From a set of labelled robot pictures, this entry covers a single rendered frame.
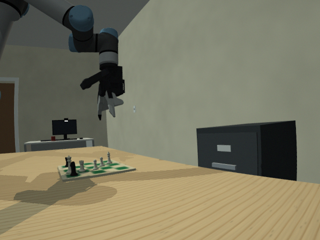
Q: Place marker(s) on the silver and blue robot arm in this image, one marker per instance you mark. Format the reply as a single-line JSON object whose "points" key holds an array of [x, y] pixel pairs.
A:
{"points": [[79, 19]]}

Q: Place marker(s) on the green and cream chessboard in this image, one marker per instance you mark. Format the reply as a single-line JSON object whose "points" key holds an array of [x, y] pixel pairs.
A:
{"points": [[108, 169]]}

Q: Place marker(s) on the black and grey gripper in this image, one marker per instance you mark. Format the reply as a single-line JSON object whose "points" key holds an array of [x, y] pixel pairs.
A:
{"points": [[110, 87]]}

